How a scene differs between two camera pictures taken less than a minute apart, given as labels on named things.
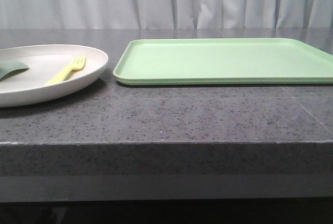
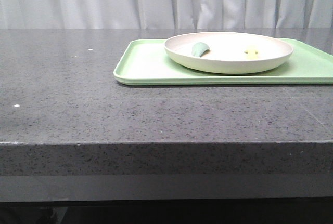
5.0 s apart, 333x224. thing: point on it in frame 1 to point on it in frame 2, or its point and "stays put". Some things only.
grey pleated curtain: [79, 1] stays put
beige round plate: [27, 87] to [230, 53]
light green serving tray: [223, 61] stays put
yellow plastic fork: [78, 64] to [252, 52]
